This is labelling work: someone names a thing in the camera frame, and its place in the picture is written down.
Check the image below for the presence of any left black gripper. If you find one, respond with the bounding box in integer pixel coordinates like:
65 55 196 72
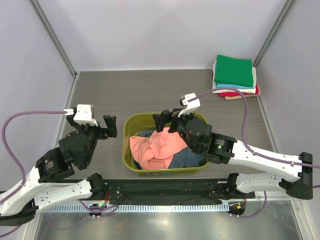
68 115 118 167

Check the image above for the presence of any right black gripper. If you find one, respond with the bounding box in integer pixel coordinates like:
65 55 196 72
153 106 199 153

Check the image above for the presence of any olive green plastic bin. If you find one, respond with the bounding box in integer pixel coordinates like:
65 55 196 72
122 113 209 176

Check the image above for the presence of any salmon pink t shirt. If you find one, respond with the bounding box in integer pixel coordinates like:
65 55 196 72
129 127 187 170

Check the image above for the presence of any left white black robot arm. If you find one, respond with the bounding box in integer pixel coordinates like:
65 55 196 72
0 115 118 227

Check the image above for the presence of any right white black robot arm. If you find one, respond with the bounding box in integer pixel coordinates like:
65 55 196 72
152 109 313 200

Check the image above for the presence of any blue grey t shirt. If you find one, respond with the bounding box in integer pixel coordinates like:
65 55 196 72
133 129 205 170

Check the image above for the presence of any light blue folded t shirt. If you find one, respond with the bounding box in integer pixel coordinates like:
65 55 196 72
215 83 256 90

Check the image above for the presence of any tan folded t shirt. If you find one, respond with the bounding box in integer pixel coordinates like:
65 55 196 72
224 85 261 100

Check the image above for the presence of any green folded t shirt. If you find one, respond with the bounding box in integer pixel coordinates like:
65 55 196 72
214 54 254 88

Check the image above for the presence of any white folded t shirt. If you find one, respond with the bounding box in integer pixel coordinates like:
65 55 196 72
212 83 256 94

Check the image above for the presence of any red folded t shirt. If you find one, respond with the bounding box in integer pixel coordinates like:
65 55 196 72
218 91 255 98

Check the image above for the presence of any left aluminium frame post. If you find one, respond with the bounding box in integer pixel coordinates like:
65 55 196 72
29 0 80 80

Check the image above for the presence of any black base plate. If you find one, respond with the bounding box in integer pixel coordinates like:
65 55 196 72
62 178 256 206

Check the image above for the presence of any white slotted cable duct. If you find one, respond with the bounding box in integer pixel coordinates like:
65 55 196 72
44 202 230 213

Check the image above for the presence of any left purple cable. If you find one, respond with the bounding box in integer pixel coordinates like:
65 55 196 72
0 110 73 236

